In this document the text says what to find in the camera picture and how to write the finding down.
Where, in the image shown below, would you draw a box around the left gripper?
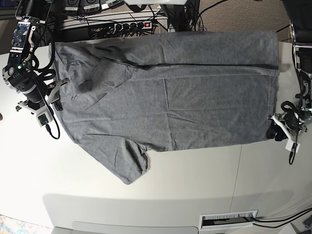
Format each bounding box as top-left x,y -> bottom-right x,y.
266,108 -> 308,143

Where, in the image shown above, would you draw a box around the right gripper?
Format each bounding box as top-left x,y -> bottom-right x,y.
16,78 -> 70,120

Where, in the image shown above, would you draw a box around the grey T-shirt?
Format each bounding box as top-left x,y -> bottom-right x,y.
50,31 -> 279,184

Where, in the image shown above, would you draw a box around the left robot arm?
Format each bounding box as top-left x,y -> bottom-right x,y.
267,0 -> 312,153

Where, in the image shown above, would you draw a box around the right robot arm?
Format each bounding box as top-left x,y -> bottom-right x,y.
2,0 -> 69,126

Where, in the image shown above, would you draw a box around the black power strip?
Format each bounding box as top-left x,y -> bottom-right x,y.
88,21 -> 156,39

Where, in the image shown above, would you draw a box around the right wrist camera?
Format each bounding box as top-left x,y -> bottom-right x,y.
36,113 -> 53,127

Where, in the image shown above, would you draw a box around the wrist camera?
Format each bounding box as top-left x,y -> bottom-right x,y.
36,113 -> 53,127
285,139 -> 300,153

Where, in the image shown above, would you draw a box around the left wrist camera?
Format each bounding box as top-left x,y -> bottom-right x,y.
285,139 -> 300,153

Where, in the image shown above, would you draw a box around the black cables at grommet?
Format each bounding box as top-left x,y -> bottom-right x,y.
252,208 -> 312,229

